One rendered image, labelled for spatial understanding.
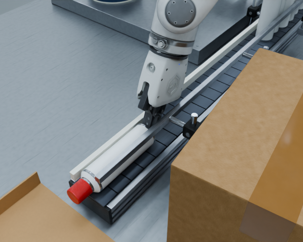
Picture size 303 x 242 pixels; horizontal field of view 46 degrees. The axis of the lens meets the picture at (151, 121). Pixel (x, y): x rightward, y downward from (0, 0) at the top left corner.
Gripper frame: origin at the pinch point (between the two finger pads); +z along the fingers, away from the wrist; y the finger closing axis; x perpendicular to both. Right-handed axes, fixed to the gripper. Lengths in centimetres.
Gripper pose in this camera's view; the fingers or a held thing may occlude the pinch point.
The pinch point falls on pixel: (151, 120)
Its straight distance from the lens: 74.3
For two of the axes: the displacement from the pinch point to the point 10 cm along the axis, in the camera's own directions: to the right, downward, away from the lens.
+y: 5.9, -2.5, 7.7
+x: -7.8, -4.3, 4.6
